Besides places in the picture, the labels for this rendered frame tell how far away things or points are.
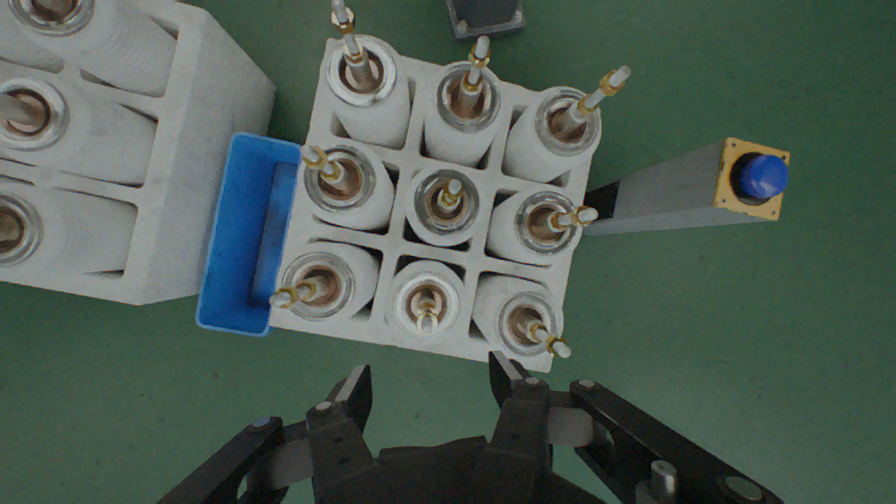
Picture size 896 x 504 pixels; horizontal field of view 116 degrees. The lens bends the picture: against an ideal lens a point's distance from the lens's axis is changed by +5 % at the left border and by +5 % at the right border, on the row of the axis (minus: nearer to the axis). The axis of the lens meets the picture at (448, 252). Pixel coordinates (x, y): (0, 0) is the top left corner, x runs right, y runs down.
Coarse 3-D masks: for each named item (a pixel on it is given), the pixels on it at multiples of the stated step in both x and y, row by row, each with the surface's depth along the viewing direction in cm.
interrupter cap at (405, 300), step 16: (432, 272) 31; (400, 288) 31; (416, 288) 31; (432, 288) 31; (448, 288) 31; (400, 304) 31; (416, 304) 31; (448, 304) 31; (400, 320) 31; (416, 320) 31; (448, 320) 31; (416, 336) 31; (432, 336) 31
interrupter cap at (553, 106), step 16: (560, 96) 32; (576, 96) 33; (544, 112) 32; (560, 112) 33; (592, 112) 33; (544, 128) 32; (576, 128) 33; (592, 128) 33; (544, 144) 32; (560, 144) 32; (576, 144) 32
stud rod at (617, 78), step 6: (624, 66) 23; (618, 72) 23; (624, 72) 23; (630, 72) 23; (612, 78) 24; (618, 78) 23; (624, 78) 23; (612, 84) 24; (618, 84) 24; (600, 90) 26; (594, 96) 27; (600, 96) 26; (588, 102) 28; (594, 102) 27
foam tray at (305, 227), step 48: (528, 96) 40; (576, 192) 40; (288, 240) 37; (336, 240) 38; (384, 240) 38; (480, 240) 39; (384, 288) 38; (336, 336) 38; (384, 336) 38; (480, 336) 42
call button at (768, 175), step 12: (768, 156) 26; (744, 168) 27; (756, 168) 26; (768, 168) 26; (780, 168) 26; (744, 180) 27; (756, 180) 26; (768, 180) 26; (780, 180) 26; (756, 192) 26; (768, 192) 26; (780, 192) 26
